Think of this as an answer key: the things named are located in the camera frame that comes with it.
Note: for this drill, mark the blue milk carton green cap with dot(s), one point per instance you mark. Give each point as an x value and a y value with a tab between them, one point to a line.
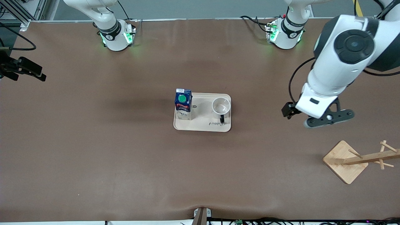
183	106

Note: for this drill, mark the metal table edge bracket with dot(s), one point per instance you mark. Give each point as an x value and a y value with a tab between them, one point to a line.
202	215

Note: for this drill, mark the cream rectangular tray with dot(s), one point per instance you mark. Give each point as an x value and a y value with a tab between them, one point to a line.
203	123

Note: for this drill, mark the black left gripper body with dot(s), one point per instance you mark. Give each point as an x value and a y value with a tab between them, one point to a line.
288	110

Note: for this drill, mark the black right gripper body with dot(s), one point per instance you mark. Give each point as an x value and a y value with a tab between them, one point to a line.
9	66

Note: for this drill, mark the wooden mug tree stand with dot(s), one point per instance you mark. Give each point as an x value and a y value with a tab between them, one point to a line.
343	168

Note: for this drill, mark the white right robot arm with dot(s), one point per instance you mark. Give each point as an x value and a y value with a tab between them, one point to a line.
114	40

